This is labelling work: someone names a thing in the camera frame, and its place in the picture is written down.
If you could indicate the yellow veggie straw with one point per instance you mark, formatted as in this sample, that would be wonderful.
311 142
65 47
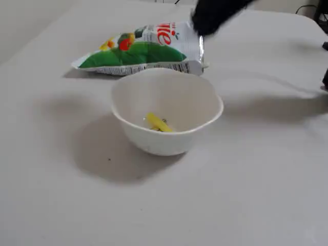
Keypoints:
159 123

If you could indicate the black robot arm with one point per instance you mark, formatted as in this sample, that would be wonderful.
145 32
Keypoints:
326 79

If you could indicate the veggie straws snack packet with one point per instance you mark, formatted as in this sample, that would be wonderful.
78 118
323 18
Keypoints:
133 55

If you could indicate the white ceramic bowl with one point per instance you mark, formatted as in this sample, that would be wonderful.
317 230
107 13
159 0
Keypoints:
164 143

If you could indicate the dark background equipment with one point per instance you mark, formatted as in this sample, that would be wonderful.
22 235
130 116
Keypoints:
323 15

